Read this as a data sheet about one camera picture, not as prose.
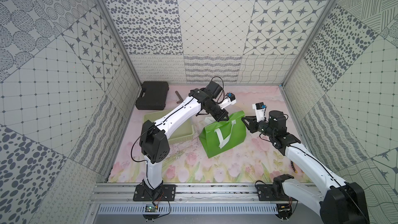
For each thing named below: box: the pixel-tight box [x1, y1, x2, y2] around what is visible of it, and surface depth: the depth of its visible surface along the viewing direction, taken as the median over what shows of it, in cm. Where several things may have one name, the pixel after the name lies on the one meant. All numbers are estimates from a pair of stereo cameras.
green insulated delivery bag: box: [199, 110, 247, 159], surface depth 81 cm
